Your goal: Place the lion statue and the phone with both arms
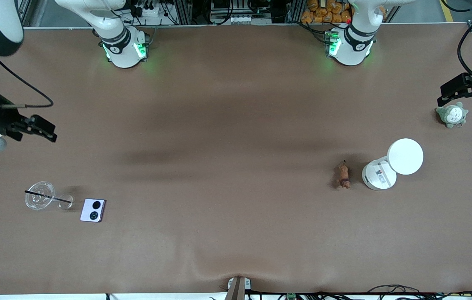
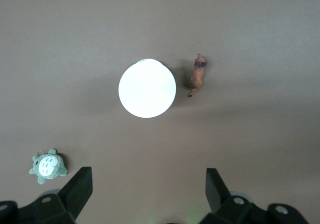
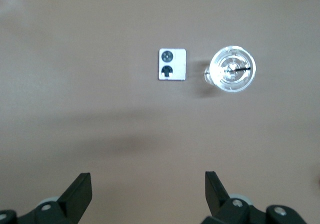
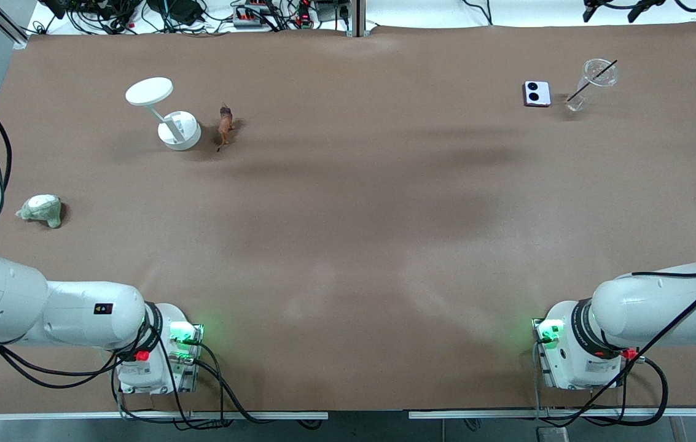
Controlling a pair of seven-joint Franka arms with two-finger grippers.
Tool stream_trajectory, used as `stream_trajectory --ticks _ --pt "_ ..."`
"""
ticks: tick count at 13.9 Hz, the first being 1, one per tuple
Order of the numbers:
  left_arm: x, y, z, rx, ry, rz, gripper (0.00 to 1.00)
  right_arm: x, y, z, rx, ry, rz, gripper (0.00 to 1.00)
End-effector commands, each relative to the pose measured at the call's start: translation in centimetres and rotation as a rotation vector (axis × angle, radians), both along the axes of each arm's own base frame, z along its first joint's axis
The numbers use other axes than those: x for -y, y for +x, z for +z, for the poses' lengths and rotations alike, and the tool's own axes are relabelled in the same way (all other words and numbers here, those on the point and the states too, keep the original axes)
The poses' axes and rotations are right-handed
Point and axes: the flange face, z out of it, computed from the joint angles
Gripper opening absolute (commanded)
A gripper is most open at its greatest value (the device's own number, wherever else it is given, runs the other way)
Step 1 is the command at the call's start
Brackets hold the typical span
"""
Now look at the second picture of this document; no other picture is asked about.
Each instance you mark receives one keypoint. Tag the brown lion statue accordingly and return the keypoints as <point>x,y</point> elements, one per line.
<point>198,73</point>

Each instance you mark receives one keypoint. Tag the white cylindrical container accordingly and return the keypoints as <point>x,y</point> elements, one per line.
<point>147,88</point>

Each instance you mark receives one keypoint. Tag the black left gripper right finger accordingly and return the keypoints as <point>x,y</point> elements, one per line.
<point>225,206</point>

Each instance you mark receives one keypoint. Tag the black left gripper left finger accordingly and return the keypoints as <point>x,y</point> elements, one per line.
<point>72,196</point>

